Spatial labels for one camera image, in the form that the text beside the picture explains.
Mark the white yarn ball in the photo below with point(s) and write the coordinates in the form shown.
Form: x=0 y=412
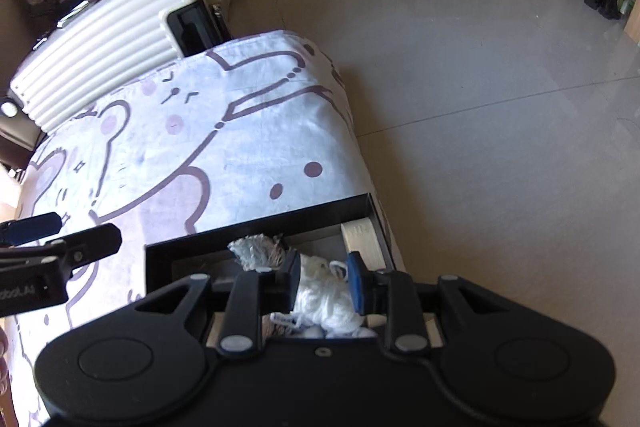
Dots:
x=320 y=297

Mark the white ribbed suitcase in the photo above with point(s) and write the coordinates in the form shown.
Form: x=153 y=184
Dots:
x=100 y=52

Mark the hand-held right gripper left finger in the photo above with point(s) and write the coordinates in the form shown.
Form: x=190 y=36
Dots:
x=290 y=279

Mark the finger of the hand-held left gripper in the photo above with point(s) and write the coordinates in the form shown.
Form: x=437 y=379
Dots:
x=95 y=244
x=30 y=227

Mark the bear printed table cloth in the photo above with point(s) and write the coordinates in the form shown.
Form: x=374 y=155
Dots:
x=200 y=107

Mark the black box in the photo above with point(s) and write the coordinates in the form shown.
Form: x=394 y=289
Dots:
x=260 y=222

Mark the wooden block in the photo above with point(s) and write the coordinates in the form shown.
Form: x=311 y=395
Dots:
x=362 y=237

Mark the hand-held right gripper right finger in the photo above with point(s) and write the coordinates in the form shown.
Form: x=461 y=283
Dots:
x=356 y=279

